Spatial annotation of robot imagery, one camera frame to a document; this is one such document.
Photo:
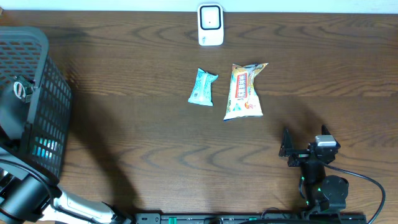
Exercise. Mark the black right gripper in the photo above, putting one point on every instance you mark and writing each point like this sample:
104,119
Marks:
286,149

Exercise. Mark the yellow snack bag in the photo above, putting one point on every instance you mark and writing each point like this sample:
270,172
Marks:
243,100

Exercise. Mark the teal snack packet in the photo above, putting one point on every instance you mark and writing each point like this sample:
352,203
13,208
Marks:
201,93

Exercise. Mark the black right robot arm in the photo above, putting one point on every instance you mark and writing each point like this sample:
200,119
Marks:
324,194

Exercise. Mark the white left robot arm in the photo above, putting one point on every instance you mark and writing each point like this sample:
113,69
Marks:
27,196

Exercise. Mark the white barcode scanner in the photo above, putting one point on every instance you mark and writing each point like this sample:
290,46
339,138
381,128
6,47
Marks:
210,24

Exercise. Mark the grey plastic basket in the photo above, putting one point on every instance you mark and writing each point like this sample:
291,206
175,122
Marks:
25,51

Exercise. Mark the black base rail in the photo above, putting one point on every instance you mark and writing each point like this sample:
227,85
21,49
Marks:
272,217

